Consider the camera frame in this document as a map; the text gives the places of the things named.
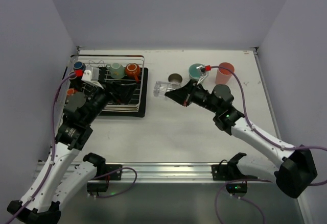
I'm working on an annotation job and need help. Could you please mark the orange white-ringed cup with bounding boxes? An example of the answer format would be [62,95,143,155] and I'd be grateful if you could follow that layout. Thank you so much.
[125,63,141,83]

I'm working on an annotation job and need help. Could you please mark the aluminium right side rail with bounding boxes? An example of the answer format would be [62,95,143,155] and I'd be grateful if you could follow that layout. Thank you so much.
[251,46,291,162]

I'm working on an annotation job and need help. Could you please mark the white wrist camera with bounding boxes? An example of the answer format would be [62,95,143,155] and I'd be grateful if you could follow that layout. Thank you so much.
[81,67,104,89]
[196,64,209,85]

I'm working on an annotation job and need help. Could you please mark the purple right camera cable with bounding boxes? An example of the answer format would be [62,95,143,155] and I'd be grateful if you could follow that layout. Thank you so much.
[204,64,327,186]

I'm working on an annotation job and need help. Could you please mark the pink plastic cup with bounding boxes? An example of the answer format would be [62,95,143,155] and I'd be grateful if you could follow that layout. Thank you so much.
[215,62,235,85]

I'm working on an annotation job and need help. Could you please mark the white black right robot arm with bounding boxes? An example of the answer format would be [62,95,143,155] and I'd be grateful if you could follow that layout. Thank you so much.
[165,81,317,198]

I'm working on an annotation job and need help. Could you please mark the clear glass cup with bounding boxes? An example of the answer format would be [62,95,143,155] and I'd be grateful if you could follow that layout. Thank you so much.
[153,81,181,99]

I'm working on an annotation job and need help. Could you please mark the white brown cup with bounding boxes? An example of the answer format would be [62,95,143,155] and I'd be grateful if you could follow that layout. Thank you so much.
[168,73,183,84]

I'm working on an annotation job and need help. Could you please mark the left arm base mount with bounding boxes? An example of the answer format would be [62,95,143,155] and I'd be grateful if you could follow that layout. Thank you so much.
[94,164,123,181]

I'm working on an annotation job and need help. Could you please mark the black controller box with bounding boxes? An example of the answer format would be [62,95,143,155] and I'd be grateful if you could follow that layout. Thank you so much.
[225,183,248,197]
[86,183,108,195]

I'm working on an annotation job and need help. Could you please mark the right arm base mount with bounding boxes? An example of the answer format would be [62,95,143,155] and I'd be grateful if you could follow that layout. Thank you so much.
[211,160,258,181]

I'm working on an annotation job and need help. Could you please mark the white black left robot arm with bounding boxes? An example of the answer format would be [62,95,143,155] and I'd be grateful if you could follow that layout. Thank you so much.
[7,82,137,223]

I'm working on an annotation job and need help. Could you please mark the purple camera cable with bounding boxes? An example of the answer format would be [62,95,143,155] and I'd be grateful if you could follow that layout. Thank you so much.
[0,69,84,224]
[204,64,327,186]

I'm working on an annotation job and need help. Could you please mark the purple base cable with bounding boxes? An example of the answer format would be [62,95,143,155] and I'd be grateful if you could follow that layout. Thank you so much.
[88,166,138,199]
[214,178,273,224]

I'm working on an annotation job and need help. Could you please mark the metal wire dish rack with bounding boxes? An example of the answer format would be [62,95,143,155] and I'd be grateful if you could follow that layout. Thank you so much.
[65,55,146,112]

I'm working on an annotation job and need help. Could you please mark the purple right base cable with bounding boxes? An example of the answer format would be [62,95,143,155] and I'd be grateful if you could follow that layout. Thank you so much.
[214,178,273,224]

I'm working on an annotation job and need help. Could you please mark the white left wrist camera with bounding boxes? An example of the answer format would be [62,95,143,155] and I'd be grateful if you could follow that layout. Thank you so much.
[81,67,104,89]

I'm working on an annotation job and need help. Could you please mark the aluminium rail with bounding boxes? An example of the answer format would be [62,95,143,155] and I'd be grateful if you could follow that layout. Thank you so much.
[251,46,291,162]
[106,161,277,183]

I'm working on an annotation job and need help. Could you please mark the orange mug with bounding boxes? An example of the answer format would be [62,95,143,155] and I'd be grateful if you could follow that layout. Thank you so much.
[66,88,78,97]

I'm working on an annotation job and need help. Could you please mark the aluminium front rail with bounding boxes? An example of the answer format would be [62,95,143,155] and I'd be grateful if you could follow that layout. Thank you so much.
[106,161,277,183]

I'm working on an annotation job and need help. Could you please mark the left black controller box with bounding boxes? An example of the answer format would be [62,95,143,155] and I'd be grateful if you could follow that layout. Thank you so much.
[86,183,108,195]

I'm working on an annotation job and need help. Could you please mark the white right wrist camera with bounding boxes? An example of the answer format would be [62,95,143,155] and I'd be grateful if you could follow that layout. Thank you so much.
[196,64,209,85]

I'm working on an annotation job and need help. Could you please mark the blue cup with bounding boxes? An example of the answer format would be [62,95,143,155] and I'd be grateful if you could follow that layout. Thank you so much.
[73,61,86,72]

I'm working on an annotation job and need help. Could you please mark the right black controller box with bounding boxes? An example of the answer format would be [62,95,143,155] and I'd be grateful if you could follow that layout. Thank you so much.
[225,183,248,197]

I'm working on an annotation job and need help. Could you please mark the black cup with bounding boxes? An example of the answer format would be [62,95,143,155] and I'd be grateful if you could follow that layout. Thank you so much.
[68,72,81,82]

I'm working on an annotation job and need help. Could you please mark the large green mug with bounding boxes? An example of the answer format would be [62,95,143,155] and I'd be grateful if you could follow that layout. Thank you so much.
[188,63,201,81]

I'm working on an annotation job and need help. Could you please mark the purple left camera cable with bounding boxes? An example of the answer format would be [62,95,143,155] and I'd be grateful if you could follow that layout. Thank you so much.
[0,69,84,224]

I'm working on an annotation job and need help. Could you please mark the small green cup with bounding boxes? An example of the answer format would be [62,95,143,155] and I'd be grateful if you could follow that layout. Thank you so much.
[106,63,125,80]

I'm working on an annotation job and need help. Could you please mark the black drip tray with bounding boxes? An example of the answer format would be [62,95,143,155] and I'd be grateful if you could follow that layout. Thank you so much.
[99,67,148,118]

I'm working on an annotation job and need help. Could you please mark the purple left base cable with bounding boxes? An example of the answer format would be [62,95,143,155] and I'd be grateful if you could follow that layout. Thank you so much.
[88,166,138,199]

